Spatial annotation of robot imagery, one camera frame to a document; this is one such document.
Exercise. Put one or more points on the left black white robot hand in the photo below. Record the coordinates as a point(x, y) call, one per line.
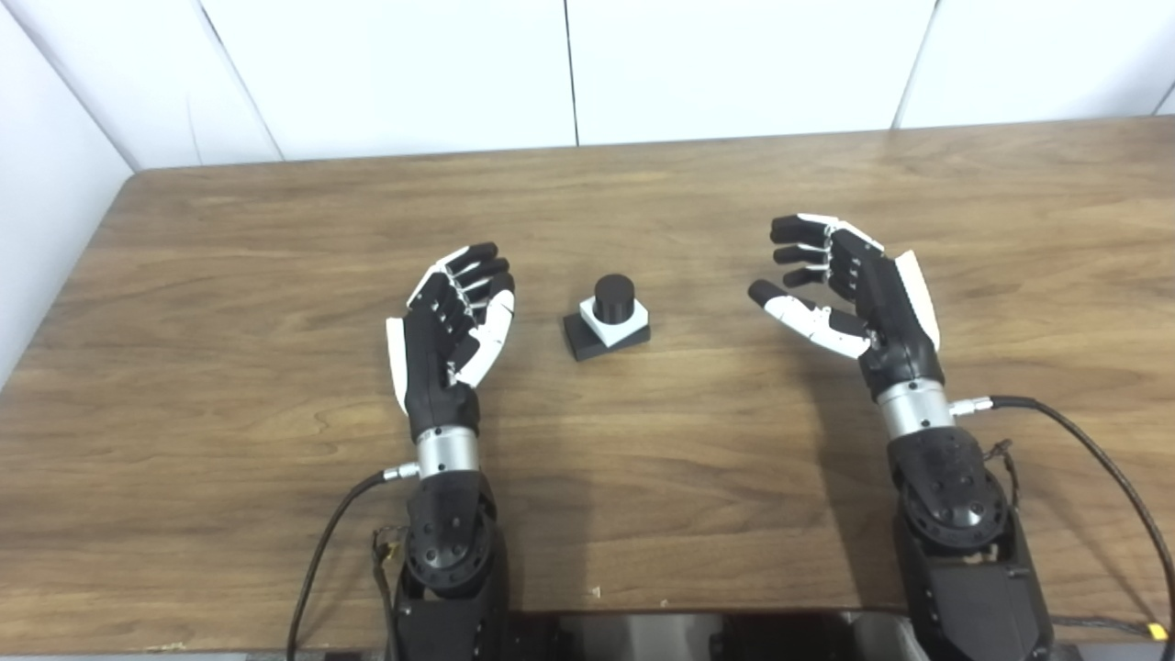
point(431, 358)

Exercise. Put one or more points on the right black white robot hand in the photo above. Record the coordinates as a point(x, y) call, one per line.
point(895, 321)

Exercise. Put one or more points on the black peg with square base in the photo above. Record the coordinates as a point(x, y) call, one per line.
point(613, 296)

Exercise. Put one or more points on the white square piece with hole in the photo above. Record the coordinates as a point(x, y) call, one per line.
point(633, 329)

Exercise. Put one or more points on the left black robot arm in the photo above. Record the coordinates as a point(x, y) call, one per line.
point(450, 551)

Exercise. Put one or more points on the black robot torso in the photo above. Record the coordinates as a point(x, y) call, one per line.
point(698, 638)

